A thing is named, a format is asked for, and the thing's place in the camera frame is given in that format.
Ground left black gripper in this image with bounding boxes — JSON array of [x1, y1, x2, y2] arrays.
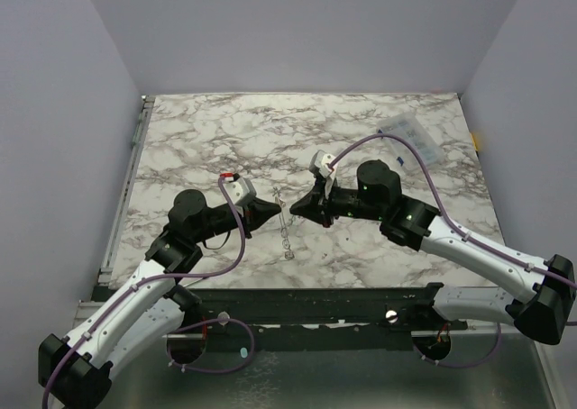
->
[[193, 195, 281, 243]]

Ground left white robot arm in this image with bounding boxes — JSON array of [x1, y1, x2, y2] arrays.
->
[[38, 180, 281, 408]]

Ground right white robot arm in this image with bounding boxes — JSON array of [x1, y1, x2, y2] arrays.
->
[[289, 160, 576, 345]]

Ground clear plastic organizer box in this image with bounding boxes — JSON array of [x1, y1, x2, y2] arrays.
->
[[376, 113, 444, 173]]

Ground yellow tape tab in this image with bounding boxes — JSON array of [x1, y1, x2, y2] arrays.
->
[[471, 132, 480, 152]]

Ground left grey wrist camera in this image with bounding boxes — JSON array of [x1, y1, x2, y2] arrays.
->
[[224, 177, 257, 208]]

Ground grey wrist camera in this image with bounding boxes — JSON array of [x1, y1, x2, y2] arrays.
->
[[308, 150, 334, 179], [224, 177, 257, 208]]

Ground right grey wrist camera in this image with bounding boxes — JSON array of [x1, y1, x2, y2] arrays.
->
[[308, 150, 334, 179]]

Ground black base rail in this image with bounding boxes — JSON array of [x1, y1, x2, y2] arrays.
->
[[176, 283, 467, 352]]

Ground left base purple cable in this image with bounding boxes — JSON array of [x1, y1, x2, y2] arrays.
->
[[167, 317, 256, 375]]

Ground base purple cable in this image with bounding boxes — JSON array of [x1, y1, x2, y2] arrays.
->
[[167, 317, 256, 375], [421, 323, 506, 369]]

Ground metal side rail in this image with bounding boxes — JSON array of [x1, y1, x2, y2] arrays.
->
[[96, 95, 156, 286]]

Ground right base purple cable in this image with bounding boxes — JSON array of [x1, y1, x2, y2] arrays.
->
[[421, 323, 506, 369]]

